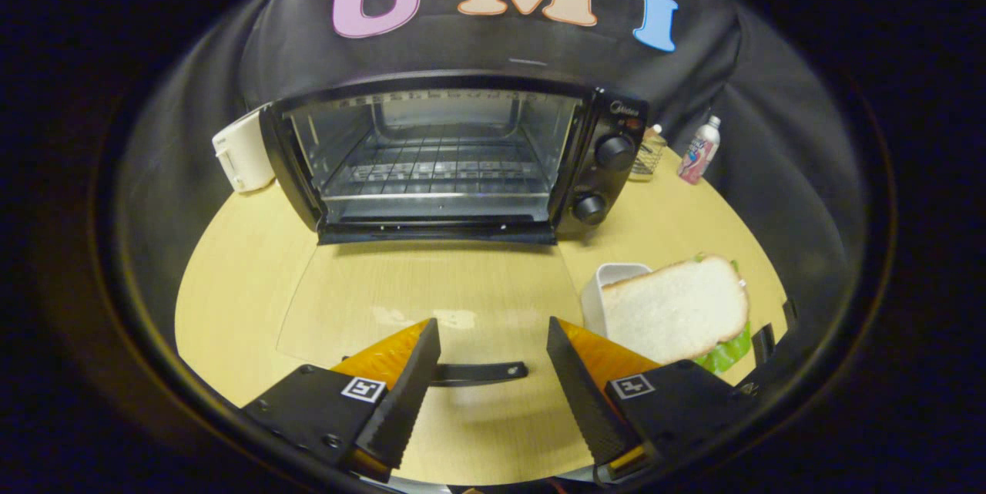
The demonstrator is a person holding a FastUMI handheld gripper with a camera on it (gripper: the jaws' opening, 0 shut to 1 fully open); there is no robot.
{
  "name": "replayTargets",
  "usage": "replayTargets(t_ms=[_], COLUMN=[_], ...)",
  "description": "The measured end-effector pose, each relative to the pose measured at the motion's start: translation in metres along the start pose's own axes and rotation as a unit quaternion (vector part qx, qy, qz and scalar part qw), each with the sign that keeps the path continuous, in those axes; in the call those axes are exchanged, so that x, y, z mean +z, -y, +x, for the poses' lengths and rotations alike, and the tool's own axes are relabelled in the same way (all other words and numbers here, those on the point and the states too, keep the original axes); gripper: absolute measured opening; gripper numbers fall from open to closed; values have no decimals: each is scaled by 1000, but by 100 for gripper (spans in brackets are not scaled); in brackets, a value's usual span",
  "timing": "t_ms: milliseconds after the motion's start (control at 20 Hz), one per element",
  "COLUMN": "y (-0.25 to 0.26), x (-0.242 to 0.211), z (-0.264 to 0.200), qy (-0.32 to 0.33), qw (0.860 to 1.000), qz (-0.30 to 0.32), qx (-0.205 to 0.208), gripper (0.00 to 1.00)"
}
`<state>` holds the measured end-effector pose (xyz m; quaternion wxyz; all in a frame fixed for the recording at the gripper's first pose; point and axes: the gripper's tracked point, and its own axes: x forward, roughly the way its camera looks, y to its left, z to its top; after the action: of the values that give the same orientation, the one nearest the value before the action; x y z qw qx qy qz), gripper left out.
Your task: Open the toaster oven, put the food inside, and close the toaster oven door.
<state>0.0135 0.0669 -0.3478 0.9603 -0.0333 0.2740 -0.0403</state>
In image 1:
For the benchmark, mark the black toaster oven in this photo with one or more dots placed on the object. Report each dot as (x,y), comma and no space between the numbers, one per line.
(608,178)

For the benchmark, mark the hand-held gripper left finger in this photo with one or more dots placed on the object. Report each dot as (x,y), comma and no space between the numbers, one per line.
(408,394)

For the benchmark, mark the silver pink spray bottle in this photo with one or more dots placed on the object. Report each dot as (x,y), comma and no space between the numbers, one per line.
(699,155)

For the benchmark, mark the black table clamp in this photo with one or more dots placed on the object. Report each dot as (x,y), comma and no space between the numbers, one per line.
(762,343)
(790,314)

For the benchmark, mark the black backdrop cloth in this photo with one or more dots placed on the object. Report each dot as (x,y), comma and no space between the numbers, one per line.
(493,47)

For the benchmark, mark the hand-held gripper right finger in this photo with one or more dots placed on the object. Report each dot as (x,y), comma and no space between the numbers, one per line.
(585,394)

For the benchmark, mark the white plastic tray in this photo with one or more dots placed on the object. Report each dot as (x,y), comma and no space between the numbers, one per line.
(612,274)

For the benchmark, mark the white pop-up toaster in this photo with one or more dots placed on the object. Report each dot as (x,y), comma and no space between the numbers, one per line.
(246,155)

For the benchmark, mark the white bread lettuce sandwich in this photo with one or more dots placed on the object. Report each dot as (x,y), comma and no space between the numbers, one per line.
(674,309)

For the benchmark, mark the clear glass jar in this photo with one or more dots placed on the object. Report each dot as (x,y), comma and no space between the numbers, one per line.
(648,159)

